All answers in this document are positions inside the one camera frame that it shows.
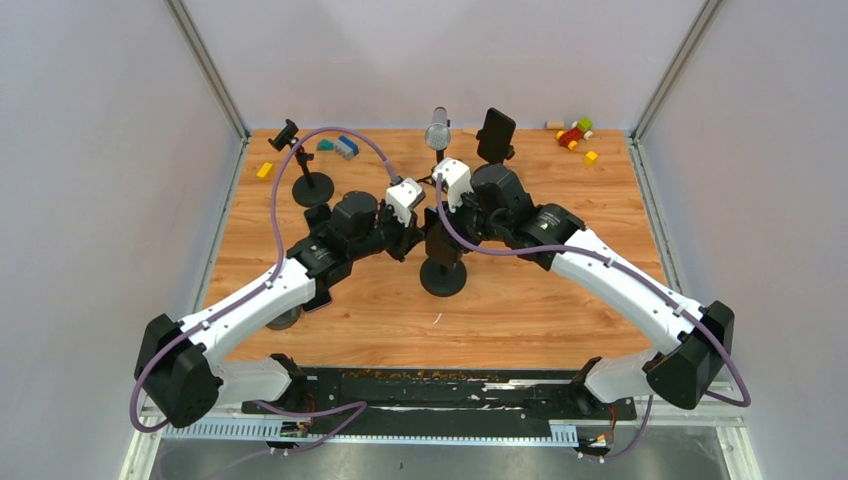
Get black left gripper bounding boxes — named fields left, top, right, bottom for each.
left=351, top=200, right=428, bottom=264

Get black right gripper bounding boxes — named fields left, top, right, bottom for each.
left=438, top=185, right=509, bottom=252

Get black phone stand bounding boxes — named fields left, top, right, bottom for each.
left=268, top=119, right=334, bottom=208
left=419, top=258, right=467, bottom=297

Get black teal-edged smartphone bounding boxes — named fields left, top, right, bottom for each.
left=423, top=207, right=463, bottom=269

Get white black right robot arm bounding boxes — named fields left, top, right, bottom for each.
left=432, top=158, right=751, bottom=418

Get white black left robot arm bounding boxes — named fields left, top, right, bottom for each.
left=134, top=183, right=425, bottom=428

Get grey round stand base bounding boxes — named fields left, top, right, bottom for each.
left=266, top=307, right=302, bottom=331

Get blue grey toy bricks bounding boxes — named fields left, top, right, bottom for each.
left=333, top=135, right=359, bottom=160

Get teal toy block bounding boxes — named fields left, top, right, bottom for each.
left=316, top=139, right=334, bottom=151

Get yellow toy cube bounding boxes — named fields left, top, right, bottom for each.
left=583, top=151, right=599, bottom=166

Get red toy brick car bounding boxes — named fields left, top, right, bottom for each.
left=555, top=117, right=593, bottom=150

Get yellow toy brick left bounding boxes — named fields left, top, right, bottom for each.
left=256, top=162, right=275, bottom=180

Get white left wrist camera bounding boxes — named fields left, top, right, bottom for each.
left=385, top=178, right=425, bottom=227

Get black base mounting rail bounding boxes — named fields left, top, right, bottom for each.
left=272, top=366, right=637, bottom=438

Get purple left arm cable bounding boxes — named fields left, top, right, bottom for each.
left=128, top=127, right=402, bottom=480

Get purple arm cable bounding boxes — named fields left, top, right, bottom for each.
left=128, top=127, right=402, bottom=480
left=433, top=173, right=753, bottom=463

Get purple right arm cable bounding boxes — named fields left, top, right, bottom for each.
left=433, top=173, right=753, bottom=463

